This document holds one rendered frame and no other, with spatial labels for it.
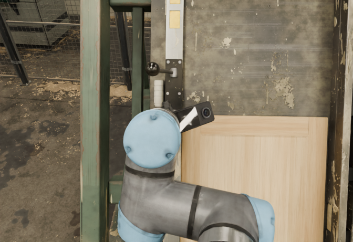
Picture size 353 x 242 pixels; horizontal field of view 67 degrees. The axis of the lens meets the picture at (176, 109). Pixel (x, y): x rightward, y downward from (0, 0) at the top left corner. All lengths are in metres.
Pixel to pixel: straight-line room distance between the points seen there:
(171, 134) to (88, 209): 0.58
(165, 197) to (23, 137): 2.77
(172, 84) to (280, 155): 0.39
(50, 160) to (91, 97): 1.95
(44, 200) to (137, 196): 2.09
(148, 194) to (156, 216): 0.03
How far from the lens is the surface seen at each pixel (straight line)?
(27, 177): 2.68
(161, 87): 0.80
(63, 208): 2.35
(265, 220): 0.38
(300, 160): 0.90
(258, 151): 0.85
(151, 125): 0.34
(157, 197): 0.39
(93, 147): 0.83
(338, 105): 0.90
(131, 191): 0.39
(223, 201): 0.38
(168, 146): 0.34
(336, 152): 0.91
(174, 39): 0.80
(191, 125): 0.54
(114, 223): 1.25
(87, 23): 0.85
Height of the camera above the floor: 1.86
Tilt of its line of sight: 38 degrees down
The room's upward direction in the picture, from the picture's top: straight up
